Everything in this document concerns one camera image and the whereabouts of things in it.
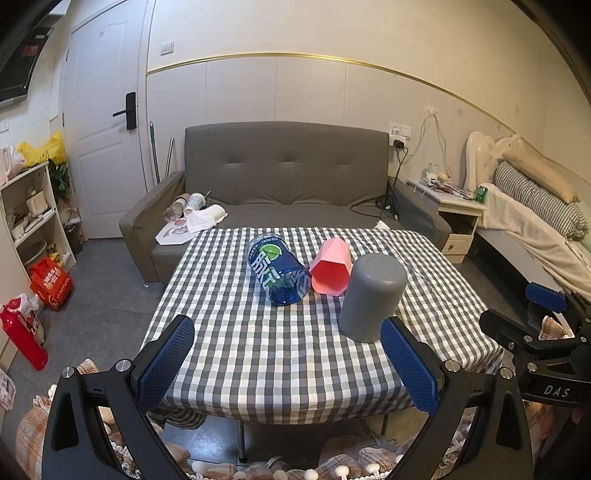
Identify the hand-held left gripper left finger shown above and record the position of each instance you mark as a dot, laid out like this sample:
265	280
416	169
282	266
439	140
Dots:
166	360

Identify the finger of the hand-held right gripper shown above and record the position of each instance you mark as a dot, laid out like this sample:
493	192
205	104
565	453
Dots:
501	325
547	297

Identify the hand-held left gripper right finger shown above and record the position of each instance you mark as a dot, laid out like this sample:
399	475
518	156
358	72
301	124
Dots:
408	364

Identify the grey plastic cup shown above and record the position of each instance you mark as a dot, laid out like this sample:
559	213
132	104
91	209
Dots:
371	300

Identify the pink faceted cup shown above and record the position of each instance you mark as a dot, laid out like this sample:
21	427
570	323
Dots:
330	272

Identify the paper cup with lid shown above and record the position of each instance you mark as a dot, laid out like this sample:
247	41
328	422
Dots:
195	204

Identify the cream bed blanket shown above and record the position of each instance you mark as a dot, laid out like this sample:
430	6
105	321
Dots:
526	230

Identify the grey checkered tablecloth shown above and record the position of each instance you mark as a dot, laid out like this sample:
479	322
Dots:
258	350

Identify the grey striped pillow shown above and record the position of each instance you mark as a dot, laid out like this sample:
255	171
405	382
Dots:
540	203

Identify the metal table leg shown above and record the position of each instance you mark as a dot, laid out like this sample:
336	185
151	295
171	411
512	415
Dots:
242	441

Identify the white nightstand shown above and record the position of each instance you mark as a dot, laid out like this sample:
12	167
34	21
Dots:
455	217

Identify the green drink can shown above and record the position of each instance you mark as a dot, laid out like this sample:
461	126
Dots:
482	194

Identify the beige pillow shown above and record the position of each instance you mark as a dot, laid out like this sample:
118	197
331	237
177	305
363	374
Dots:
540	173

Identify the white paper sheet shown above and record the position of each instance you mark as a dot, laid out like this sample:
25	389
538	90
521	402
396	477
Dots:
173	234

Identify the red paper bag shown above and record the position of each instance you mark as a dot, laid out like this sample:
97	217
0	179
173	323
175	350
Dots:
51	284

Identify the red cylinder bottle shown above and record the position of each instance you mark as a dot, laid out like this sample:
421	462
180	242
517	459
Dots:
23	339

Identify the white crumpled cloth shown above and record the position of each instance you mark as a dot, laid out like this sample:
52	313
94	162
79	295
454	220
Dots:
205	219

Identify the plaid blanket with pompoms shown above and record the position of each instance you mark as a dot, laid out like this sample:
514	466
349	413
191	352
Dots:
34	429

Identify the clear plastic bottle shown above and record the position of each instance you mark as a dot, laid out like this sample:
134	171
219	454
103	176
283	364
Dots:
175	208

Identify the white and red plastic bag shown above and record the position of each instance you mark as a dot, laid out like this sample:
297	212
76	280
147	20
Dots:
21	304

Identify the white bed headboard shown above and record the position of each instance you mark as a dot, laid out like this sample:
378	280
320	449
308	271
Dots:
478	157

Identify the white open shelf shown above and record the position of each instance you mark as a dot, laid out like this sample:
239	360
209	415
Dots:
39	217

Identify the black charger plug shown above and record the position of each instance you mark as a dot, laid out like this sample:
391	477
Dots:
400	144

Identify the white door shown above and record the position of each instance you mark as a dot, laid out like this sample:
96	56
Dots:
101	161

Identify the green potted plant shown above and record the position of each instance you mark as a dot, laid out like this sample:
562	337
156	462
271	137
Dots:
59	177

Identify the grey fabric sofa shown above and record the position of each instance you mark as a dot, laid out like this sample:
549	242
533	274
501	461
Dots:
286	184

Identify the yellow plastic bag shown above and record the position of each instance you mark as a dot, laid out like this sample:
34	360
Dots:
44	150

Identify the black door lock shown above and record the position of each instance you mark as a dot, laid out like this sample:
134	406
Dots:
129	108

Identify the white wall socket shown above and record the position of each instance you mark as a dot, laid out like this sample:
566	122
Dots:
400	131

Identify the white light switch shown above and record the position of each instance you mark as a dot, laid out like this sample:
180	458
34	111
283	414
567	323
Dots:
167	47

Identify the black wall television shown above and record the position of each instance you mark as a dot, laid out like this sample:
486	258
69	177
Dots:
16	64

